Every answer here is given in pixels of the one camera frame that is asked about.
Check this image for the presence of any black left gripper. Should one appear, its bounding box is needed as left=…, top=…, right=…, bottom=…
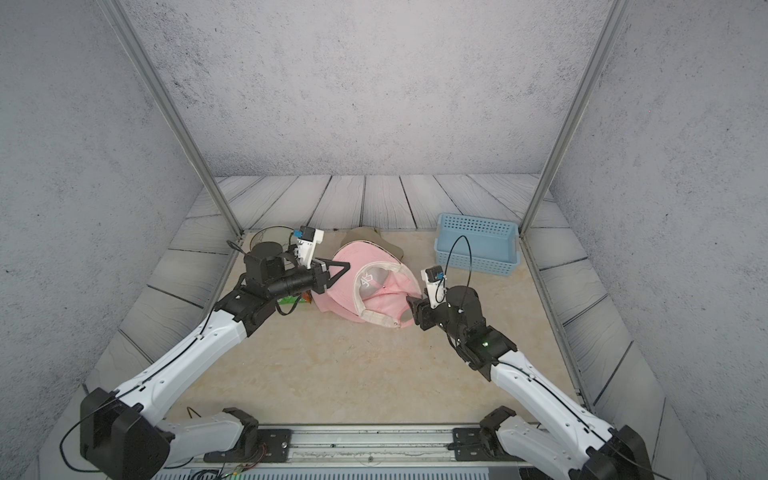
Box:
left=264, top=258, right=349, bottom=303

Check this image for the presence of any pink baseball cap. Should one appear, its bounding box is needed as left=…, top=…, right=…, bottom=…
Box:
left=325, top=241, right=421, bottom=329
left=311, top=291, right=363, bottom=323

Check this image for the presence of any beige baseball cap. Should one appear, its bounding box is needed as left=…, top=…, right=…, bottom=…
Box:
left=340, top=226, right=404, bottom=260

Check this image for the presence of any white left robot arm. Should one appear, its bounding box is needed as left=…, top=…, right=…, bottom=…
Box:
left=78, top=240, right=350, bottom=479

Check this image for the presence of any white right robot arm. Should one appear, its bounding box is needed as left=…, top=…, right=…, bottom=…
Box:
left=407, top=286, right=654, bottom=479

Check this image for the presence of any green snack bag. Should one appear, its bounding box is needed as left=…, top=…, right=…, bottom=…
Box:
left=278, top=292, right=312, bottom=306

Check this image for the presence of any pale green ceramic plate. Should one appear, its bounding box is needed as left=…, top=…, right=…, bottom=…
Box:
left=249, top=225, right=294, bottom=250

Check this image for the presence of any light blue plastic basket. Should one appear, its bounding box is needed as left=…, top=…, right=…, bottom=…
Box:
left=434, top=213, right=521, bottom=276

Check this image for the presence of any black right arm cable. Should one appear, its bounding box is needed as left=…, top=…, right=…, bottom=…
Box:
left=442, top=234, right=474, bottom=301

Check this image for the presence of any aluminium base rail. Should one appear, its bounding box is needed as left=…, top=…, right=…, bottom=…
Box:
left=107, top=423, right=637, bottom=480

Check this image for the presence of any left aluminium frame post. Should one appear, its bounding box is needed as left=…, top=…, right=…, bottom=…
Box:
left=98, top=0, right=244, bottom=238

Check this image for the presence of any aluminium frame post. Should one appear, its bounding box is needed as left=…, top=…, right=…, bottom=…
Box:
left=519, top=0, right=631, bottom=237
left=98, top=0, right=244, bottom=238

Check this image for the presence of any right aluminium frame post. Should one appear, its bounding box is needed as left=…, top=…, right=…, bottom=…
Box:
left=519, top=0, right=631, bottom=237

